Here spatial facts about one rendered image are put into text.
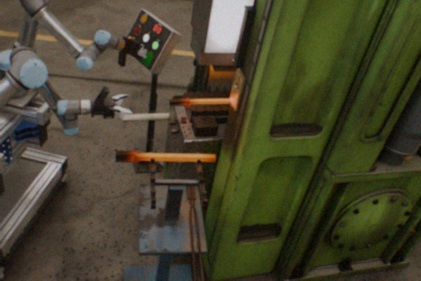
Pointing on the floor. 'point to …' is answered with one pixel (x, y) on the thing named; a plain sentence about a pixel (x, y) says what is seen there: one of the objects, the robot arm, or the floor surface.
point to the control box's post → (151, 110)
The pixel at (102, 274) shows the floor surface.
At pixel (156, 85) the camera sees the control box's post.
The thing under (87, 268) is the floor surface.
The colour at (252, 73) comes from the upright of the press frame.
